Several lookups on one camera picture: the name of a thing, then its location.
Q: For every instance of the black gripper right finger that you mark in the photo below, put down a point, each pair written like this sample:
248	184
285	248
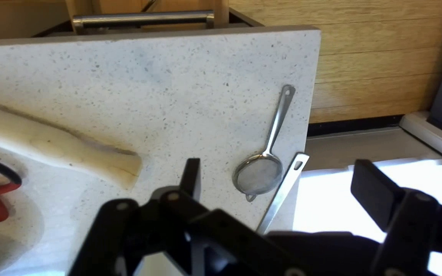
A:
411	223

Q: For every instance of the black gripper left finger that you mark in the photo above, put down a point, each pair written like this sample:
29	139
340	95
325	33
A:
145	230

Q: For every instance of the small metal mesh strainer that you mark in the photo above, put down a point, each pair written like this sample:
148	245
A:
260	173

